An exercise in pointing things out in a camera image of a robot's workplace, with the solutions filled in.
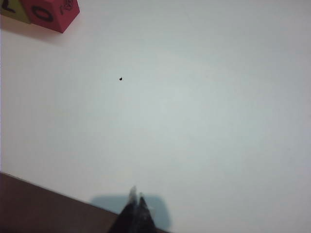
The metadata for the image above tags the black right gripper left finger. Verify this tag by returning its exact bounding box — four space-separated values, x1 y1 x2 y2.
112 185 138 233

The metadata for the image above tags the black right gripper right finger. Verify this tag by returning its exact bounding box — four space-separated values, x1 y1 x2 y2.
134 193 157 233

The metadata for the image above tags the pink block with 0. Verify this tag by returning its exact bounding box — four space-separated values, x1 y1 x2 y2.
19 0 81 33

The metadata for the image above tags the green block with 5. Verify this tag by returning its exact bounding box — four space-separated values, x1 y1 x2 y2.
0 0 32 24

